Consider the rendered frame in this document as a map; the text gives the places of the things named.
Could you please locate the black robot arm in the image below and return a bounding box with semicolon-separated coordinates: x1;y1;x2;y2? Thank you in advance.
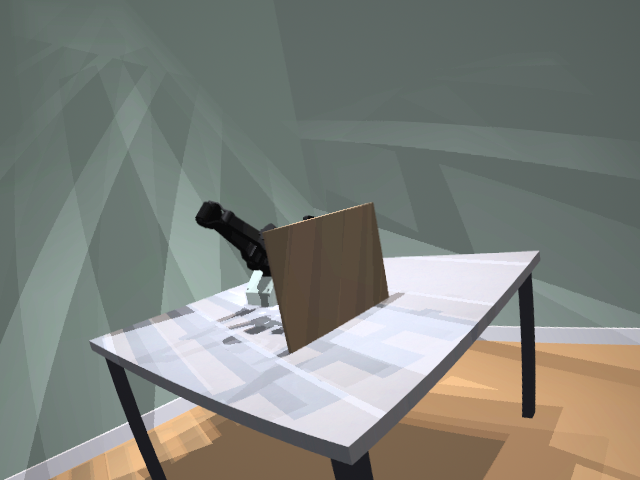
195;200;277;277

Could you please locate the brown flat board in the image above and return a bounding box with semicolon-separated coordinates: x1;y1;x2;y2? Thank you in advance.
262;202;390;353

